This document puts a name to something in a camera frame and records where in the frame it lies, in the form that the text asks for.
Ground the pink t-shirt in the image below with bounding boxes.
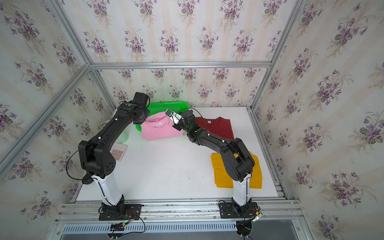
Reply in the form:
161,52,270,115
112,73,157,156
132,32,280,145
141,112,184,141

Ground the green plastic basket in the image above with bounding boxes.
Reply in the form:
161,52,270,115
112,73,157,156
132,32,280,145
136,101,189,132

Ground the dark red t-shirt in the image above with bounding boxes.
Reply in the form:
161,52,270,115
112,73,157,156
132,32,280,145
196,117,235,140

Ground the yellow t-shirt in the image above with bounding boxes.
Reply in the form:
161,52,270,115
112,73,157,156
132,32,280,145
211,153,263,189

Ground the pale green pencil cup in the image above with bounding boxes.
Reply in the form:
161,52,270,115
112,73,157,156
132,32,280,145
101,119,129,144

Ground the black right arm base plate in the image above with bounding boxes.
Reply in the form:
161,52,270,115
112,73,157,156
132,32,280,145
218,200,261,219

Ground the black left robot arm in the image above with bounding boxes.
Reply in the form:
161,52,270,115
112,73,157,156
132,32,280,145
78,92,151,209

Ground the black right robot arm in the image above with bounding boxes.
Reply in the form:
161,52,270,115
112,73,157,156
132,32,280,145
174,109,255,208

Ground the pink white calculator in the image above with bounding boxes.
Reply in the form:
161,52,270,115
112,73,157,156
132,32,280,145
110,143,128,162

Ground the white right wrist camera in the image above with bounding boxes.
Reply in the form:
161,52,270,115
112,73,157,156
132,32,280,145
165,109,183,125

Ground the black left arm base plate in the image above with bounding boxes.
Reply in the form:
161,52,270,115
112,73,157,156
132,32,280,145
99,203,142,221

